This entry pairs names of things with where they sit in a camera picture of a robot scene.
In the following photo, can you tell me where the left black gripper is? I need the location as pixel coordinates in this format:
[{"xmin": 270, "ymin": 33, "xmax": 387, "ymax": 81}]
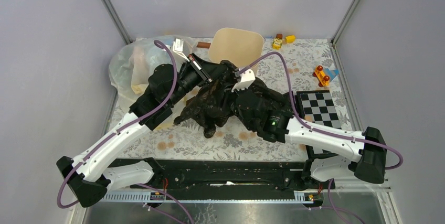
[{"xmin": 167, "ymin": 53, "xmax": 228, "ymax": 106}]

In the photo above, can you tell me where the black trash bag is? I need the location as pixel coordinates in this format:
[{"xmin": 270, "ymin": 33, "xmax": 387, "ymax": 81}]
[{"xmin": 173, "ymin": 59, "xmax": 276, "ymax": 138}]

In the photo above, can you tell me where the translucent yellowish plastic bag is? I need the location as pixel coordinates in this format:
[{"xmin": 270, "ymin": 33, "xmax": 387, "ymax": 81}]
[{"xmin": 109, "ymin": 35, "xmax": 198, "ymax": 102}]

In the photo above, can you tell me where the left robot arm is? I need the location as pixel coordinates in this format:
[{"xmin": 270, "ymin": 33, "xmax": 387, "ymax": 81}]
[{"xmin": 56, "ymin": 54, "xmax": 233, "ymax": 208}]

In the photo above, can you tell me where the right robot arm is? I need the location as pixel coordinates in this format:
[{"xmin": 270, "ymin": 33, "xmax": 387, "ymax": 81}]
[{"xmin": 232, "ymin": 79, "xmax": 387, "ymax": 188}]

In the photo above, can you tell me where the beige trash bin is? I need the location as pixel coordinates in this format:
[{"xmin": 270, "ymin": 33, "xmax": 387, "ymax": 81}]
[{"xmin": 208, "ymin": 28, "xmax": 264, "ymax": 68}]

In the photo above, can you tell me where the brown cylinder block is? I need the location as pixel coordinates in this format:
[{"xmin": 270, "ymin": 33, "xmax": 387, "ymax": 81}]
[{"xmin": 196, "ymin": 41, "xmax": 211, "ymax": 49}]

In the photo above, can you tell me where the black white checkerboard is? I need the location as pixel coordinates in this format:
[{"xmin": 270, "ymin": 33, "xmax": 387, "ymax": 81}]
[{"xmin": 294, "ymin": 90, "xmax": 345, "ymax": 157}]

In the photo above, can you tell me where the orange red toy car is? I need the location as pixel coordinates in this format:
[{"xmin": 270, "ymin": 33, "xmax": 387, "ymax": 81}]
[{"xmin": 312, "ymin": 65, "xmax": 331, "ymax": 87}]

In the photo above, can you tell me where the floral patterned table mat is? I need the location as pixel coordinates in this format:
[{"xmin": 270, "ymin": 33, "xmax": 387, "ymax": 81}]
[{"xmin": 120, "ymin": 39, "xmax": 353, "ymax": 162}]

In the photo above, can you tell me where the yellow toy figure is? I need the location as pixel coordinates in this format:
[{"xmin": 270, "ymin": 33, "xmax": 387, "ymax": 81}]
[{"xmin": 272, "ymin": 38, "xmax": 283, "ymax": 50}]

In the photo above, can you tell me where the blue triangle block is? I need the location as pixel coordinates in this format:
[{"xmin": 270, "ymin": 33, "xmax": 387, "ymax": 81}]
[{"xmin": 324, "ymin": 68, "xmax": 339, "ymax": 81}]

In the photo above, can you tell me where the yellow cube block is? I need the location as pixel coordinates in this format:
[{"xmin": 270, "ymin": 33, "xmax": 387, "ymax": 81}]
[{"xmin": 284, "ymin": 35, "xmax": 296, "ymax": 44}]

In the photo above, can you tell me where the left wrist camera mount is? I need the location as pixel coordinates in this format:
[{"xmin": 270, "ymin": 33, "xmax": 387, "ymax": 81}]
[{"xmin": 171, "ymin": 38, "xmax": 191, "ymax": 63}]

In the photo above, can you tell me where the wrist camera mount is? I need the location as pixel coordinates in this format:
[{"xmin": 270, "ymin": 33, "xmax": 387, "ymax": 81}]
[
  {"xmin": 171, "ymin": 38, "xmax": 191, "ymax": 63},
  {"xmin": 231, "ymin": 69, "xmax": 256, "ymax": 92}
]

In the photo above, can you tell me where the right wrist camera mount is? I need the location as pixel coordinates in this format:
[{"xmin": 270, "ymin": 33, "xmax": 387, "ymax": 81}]
[{"xmin": 231, "ymin": 69, "xmax": 256, "ymax": 92}]

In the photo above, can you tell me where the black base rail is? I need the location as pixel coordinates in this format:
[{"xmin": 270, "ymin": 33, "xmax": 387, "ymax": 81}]
[{"xmin": 105, "ymin": 158, "xmax": 334, "ymax": 202}]

